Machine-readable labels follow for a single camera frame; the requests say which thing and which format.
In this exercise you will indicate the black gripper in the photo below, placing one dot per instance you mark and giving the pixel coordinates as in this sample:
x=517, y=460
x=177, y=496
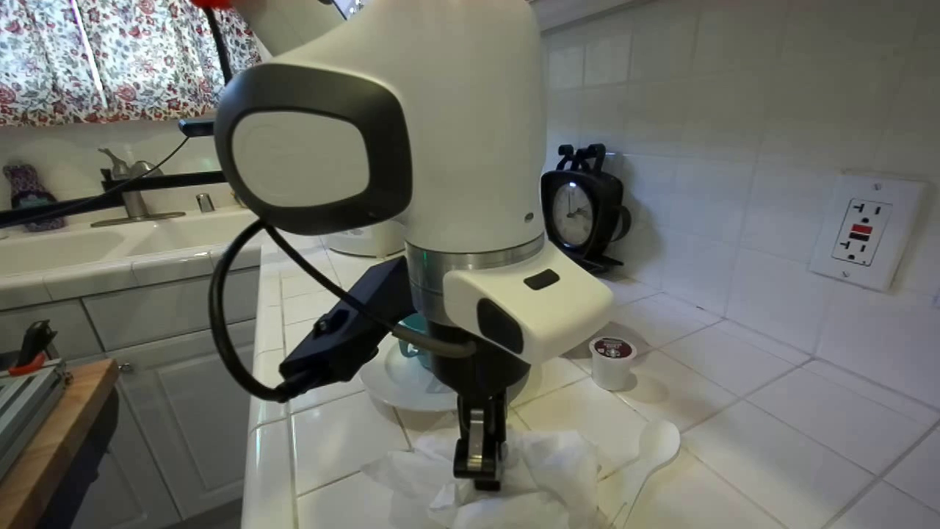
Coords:
x=475, y=371

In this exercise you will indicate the white paper napkin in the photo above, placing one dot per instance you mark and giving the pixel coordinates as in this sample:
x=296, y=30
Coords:
x=580, y=460

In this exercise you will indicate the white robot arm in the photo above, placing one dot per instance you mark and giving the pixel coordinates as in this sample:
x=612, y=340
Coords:
x=424, y=114

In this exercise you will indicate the white round plate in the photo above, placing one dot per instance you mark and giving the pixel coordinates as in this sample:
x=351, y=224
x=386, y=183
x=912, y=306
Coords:
x=406, y=384

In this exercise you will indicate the teal ceramic cup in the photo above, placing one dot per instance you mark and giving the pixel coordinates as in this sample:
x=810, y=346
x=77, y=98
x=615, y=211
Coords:
x=411, y=349

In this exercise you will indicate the black apple-shaped clock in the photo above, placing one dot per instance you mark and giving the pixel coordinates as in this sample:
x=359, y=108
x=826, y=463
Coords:
x=581, y=206

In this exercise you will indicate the white lower cabinet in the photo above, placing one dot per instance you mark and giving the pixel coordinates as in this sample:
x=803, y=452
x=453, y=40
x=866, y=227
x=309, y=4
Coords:
x=177, y=452

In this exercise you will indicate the wooden side table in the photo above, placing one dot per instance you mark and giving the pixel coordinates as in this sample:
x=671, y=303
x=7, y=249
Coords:
x=58, y=463

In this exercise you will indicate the metal sink faucet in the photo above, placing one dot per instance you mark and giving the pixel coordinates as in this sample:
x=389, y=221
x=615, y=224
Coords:
x=119, y=181

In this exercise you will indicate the dark bottle by sink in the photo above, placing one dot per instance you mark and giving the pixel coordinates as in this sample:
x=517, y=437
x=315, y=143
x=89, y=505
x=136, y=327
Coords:
x=26, y=193

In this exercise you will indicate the floral window curtain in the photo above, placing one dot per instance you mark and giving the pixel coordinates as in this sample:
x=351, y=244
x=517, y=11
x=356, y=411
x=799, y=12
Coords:
x=116, y=61

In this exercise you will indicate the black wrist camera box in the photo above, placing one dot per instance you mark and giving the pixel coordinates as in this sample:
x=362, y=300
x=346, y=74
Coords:
x=345, y=340

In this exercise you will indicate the white wall power outlet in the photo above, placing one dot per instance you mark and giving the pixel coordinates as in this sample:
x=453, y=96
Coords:
x=863, y=231

